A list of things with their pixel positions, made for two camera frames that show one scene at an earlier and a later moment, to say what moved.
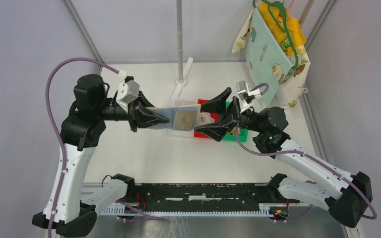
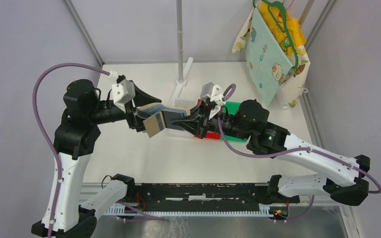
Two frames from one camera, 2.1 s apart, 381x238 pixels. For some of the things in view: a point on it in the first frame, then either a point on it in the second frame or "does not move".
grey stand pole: [180, 78] does not move
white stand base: [180, 85] does not move
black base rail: [213, 197] does not move
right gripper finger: [218, 131] to [191, 124]
